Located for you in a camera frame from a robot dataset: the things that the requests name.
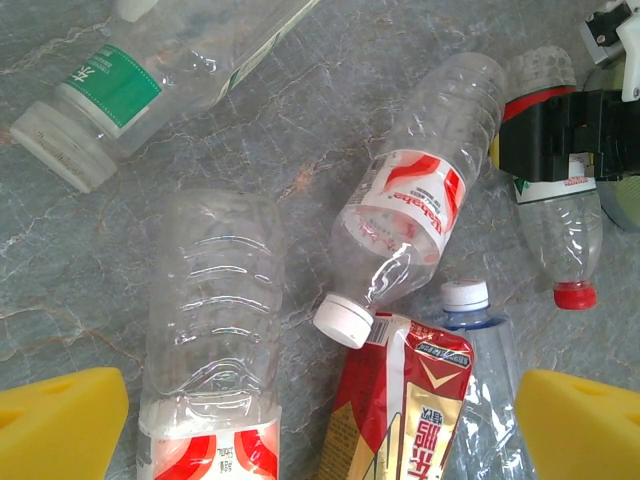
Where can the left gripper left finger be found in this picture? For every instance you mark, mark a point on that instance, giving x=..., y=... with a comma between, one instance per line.
x=55, y=430

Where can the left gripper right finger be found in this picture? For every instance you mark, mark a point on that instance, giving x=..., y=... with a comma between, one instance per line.
x=585, y=435

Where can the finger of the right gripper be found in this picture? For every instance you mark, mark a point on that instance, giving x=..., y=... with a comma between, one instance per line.
x=535, y=140

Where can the clear bottle red cap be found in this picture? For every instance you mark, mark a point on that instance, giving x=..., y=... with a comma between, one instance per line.
x=560, y=235

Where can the clear bluish bottle white cap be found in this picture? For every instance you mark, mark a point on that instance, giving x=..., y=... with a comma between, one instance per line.
x=490, y=400

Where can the clear bottle red white label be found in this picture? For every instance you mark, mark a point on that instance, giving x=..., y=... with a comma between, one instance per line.
x=420, y=190
x=215, y=300

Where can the orange tea bottle red label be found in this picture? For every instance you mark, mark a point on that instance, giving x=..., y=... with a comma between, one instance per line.
x=400, y=420

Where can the clear bottle green label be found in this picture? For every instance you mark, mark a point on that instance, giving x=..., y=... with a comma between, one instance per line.
x=115, y=85

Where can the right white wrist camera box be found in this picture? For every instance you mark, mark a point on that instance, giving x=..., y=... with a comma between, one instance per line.
x=630, y=40

